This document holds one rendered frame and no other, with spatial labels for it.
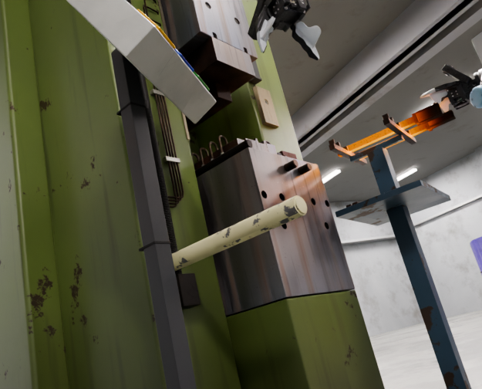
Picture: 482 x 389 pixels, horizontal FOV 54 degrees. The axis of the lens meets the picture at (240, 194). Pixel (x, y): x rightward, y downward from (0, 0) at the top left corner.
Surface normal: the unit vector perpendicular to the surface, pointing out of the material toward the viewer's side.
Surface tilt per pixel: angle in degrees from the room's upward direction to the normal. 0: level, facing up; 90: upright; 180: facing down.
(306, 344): 90
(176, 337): 90
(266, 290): 90
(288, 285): 90
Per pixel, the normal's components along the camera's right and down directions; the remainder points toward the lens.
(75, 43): -0.66, -0.09
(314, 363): 0.72, -0.37
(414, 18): -0.86, 0.04
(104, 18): -0.30, -0.24
